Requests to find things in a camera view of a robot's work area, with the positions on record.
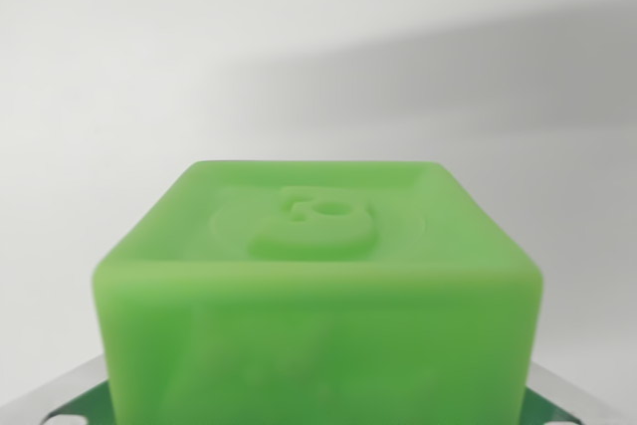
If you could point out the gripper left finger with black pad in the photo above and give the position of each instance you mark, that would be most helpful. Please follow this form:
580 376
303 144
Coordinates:
74 402

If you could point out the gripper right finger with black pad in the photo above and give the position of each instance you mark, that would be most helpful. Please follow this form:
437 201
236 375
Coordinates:
557 407

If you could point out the green cube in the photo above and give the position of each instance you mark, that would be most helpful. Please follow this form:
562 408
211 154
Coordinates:
318 320

